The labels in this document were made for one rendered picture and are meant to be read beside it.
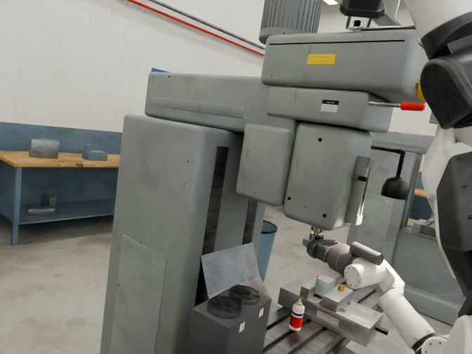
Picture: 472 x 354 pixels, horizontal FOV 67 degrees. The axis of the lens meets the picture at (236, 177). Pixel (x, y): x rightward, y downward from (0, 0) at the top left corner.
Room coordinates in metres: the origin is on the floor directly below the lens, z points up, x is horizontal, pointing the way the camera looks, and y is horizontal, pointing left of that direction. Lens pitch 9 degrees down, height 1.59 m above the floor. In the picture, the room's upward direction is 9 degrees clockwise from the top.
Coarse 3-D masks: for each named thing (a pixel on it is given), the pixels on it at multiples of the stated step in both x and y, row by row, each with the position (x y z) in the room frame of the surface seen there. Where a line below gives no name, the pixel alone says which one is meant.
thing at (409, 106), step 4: (372, 104) 1.00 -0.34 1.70; (376, 104) 0.99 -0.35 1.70; (380, 104) 0.99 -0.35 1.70; (384, 104) 0.98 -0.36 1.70; (388, 104) 0.97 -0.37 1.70; (392, 104) 0.97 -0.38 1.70; (396, 104) 0.96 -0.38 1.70; (400, 104) 0.95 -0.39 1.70; (404, 104) 0.94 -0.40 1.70; (408, 104) 0.94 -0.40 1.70; (412, 104) 0.93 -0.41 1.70; (416, 104) 0.93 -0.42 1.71; (420, 104) 0.92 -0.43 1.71; (400, 108) 0.95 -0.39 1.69; (404, 108) 0.94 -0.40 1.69; (408, 108) 0.94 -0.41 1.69; (412, 108) 0.93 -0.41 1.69; (416, 108) 0.93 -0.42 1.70; (420, 108) 0.92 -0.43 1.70; (424, 108) 0.93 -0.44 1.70
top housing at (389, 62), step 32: (352, 32) 1.04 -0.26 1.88; (384, 32) 0.98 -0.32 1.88; (416, 32) 0.94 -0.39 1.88; (288, 64) 1.16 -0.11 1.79; (320, 64) 1.08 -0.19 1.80; (352, 64) 1.02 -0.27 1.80; (384, 64) 0.97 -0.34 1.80; (416, 64) 0.96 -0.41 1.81; (384, 96) 1.07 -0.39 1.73; (416, 96) 1.03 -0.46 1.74
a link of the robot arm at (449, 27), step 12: (468, 12) 0.61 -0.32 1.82; (444, 24) 0.61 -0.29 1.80; (456, 24) 0.61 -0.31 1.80; (468, 24) 0.61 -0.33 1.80; (432, 36) 0.63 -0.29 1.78; (444, 36) 0.62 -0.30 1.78; (456, 36) 0.62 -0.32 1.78; (468, 36) 0.63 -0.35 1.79; (432, 48) 0.64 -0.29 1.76; (444, 48) 0.64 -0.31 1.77; (456, 48) 0.63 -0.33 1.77; (468, 48) 0.62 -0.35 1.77; (456, 60) 0.60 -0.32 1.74; (468, 60) 0.60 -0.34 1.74; (468, 72) 0.59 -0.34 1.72
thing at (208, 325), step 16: (240, 288) 0.98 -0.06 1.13; (208, 304) 0.86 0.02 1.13; (224, 304) 0.89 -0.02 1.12; (240, 304) 0.88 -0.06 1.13; (256, 304) 0.92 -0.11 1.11; (192, 320) 0.84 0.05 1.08; (208, 320) 0.82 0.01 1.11; (224, 320) 0.82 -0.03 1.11; (240, 320) 0.83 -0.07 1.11; (256, 320) 0.91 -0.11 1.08; (192, 336) 0.84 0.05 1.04; (208, 336) 0.82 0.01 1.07; (224, 336) 0.79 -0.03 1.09; (240, 336) 0.84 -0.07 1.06; (256, 336) 0.92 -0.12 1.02; (192, 352) 0.84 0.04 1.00; (208, 352) 0.81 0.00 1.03; (224, 352) 0.79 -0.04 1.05; (240, 352) 0.85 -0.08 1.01; (256, 352) 0.94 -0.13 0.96
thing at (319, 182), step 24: (312, 144) 1.11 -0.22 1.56; (336, 144) 1.06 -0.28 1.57; (360, 144) 1.10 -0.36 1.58; (312, 168) 1.10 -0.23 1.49; (336, 168) 1.05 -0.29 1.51; (288, 192) 1.14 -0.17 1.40; (312, 192) 1.09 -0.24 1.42; (336, 192) 1.05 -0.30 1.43; (288, 216) 1.14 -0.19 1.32; (312, 216) 1.08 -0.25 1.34; (336, 216) 1.05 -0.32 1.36
